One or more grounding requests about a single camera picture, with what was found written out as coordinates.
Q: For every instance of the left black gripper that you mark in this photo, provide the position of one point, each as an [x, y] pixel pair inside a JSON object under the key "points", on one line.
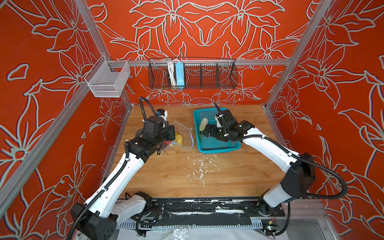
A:
{"points": [[170, 128]]}

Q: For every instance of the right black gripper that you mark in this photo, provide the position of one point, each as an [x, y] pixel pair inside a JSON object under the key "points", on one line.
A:
{"points": [[212, 131]]}

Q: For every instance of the yellow potato toy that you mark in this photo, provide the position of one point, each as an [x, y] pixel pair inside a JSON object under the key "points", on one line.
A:
{"points": [[179, 139]]}

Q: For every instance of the clear zip top bag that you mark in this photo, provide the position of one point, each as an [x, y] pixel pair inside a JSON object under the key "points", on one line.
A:
{"points": [[187, 134]]}

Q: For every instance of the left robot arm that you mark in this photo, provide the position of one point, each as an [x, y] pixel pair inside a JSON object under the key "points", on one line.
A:
{"points": [[99, 216]]}

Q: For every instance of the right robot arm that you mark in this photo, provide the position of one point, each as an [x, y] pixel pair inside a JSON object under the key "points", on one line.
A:
{"points": [[300, 170]]}

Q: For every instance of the teal plastic basket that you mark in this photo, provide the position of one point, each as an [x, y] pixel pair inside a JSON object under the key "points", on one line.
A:
{"points": [[211, 145]]}

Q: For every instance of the white radish toy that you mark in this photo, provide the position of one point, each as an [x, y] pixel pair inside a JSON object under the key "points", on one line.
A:
{"points": [[202, 127]]}

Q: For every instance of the light blue box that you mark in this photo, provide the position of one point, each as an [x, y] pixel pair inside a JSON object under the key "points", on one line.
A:
{"points": [[180, 75]]}

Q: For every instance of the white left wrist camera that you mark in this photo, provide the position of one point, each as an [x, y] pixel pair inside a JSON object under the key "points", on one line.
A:
{"points": [[162, 113]]}

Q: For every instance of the black wire wall basket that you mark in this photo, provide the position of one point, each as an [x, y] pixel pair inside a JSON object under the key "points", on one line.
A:
{"points": [[200, 73]]}

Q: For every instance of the clear plastic wall bin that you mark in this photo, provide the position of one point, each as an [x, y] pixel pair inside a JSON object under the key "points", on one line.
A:
{"points": [[107, 79]]}

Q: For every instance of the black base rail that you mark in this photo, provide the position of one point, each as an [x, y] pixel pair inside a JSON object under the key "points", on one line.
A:
{"points": [[217, 212]]}

